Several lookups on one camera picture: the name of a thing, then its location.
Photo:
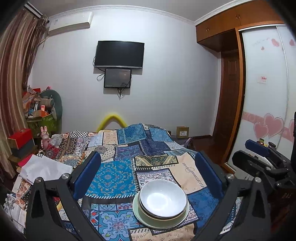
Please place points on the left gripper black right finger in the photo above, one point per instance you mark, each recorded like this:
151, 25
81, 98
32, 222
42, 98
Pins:
226, 191

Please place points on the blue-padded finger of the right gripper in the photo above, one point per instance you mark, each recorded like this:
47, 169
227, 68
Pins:
257, 148

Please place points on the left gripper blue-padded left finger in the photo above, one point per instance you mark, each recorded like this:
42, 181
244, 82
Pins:
74, 187

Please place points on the light green plate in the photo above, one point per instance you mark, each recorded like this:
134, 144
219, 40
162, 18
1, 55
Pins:
158, 224

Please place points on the white bowl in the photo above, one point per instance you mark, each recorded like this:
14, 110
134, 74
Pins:
163, 198

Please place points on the green bowl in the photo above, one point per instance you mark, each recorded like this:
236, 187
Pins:
161, 217

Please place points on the brown wooden door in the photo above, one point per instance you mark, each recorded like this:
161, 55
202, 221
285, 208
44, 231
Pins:
229, 92

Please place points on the white folded paper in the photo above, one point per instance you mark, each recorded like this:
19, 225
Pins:
43, 167

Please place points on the white wardrobe sliding door hearts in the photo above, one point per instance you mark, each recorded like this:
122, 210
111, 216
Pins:
269, 95

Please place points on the pink rabbit toy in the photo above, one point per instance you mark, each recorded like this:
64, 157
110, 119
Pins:
45, 138

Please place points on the teal round chair back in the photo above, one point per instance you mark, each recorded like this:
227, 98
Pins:
57, 106

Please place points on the patchwork patterned tablecloth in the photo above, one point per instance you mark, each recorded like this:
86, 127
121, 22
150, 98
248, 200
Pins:
130, 157

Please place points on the red box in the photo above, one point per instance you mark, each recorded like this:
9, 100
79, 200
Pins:
20, 138

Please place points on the small cardboard box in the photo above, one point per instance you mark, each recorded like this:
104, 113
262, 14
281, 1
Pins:
182, 132

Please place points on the yellow curved foam tube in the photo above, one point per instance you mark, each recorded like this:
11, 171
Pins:
109, 118

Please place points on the green box of clutter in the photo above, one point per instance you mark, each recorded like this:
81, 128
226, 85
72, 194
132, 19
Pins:
38, 112

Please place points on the brown wooden upper cabinet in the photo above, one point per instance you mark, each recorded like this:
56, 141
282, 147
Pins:
219, 32

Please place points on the striped brown curtain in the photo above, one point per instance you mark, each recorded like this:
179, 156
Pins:
19, 44

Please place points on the white air conditioner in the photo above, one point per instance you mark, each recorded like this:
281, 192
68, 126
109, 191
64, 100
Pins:
70, 23

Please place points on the small black wall monitor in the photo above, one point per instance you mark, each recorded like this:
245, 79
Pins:
117, 78

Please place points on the black wall television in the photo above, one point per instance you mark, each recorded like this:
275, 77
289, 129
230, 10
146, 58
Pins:
121, 54

